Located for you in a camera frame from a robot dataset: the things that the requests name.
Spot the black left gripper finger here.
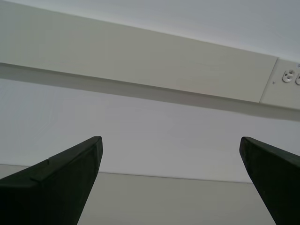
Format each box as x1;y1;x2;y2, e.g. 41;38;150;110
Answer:
0;136;104;225
239;136;300;225

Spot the white outlet cover plate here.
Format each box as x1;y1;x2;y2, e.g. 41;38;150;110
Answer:
259;57;300;112

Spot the white wall raceway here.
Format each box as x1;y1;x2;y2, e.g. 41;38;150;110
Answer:
0;0;300;121

